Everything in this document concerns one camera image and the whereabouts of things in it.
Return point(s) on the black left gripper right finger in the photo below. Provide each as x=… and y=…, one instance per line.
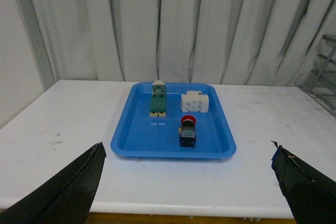
x=309, y=193

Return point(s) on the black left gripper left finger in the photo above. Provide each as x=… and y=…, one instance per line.
x=66, y=197

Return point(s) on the red emergency stop button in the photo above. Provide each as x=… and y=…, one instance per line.
x=187, y=131

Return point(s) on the silver mesh tiered rack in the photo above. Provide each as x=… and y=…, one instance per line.
x=321, y=87

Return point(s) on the blue plastic tray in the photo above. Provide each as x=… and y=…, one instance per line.
x=140, y=135

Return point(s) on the white circuit breaker block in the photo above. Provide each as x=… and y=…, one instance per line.
x=194, y=101

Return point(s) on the white pleated curtain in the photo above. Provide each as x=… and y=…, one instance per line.
x=253, y=42

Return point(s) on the green knife switch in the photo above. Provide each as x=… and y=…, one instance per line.
x=158, y=99

